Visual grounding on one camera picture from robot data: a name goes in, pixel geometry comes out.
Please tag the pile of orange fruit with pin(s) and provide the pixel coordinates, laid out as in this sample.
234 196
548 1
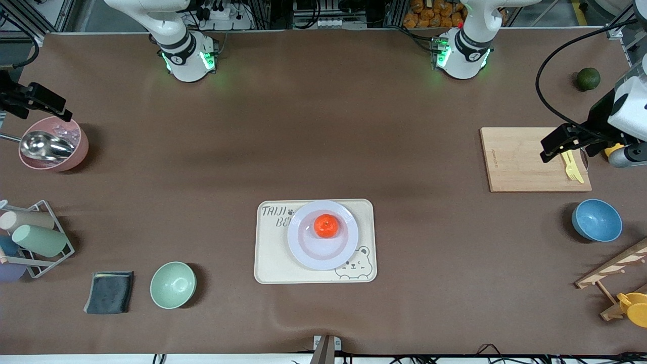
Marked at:
424 15

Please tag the yellow plastic knife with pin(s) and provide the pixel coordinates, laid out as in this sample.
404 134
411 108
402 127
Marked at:
580 178

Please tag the wooden rack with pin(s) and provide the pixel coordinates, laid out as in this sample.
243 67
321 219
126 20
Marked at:
611 268

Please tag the pink bowl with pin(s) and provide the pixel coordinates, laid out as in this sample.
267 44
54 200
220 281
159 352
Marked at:
76 151

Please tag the metal scoop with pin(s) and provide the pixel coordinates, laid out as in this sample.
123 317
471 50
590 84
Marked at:
45 145

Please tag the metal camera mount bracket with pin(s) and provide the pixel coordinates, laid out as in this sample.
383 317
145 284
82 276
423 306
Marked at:
326 349

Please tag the yellow cup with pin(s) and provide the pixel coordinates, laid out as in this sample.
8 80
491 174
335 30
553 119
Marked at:
636 309

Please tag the cream bear print tray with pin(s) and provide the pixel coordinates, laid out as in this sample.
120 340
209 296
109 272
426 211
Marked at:
273 253

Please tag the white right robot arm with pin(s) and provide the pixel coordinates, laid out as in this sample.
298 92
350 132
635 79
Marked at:
187 65

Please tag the pale green bowl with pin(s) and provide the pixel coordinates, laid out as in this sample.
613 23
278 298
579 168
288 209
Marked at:
173 285

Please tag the white round plate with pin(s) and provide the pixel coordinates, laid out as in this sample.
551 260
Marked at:
313 253

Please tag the dark green lime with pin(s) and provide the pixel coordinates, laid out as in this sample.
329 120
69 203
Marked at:
589 79

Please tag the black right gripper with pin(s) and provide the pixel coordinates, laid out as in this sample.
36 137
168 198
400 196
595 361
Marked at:
14 97

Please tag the beige cup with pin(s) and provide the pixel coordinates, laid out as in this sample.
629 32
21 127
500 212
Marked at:
30 220

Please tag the yellow lemon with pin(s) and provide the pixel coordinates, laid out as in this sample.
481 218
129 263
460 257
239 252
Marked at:
613 149

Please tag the pale green cup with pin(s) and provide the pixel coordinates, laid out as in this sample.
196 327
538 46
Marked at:
40 240

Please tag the purple cup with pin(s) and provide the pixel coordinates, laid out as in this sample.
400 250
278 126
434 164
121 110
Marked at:
10 273

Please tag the brown table mat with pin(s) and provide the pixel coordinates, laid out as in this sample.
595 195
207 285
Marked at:
404 151

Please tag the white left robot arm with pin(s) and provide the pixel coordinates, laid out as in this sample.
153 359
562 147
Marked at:
462 55

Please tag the blue cup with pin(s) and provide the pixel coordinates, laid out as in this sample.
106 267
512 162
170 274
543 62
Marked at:
7 246

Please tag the white power strip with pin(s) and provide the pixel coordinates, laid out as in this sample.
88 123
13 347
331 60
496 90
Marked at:
222 14

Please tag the dark grey folded cloth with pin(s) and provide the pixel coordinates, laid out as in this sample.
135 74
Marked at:
109 292

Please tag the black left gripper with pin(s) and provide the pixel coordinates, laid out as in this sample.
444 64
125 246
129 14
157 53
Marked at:
599 118

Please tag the wooden cutting board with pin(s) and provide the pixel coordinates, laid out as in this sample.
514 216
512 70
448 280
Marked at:
510 162

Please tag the blue bowl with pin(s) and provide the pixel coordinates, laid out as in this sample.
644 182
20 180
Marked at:
597 220

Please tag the yellow plastic fork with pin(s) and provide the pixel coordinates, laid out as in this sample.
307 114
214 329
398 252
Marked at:
571 171

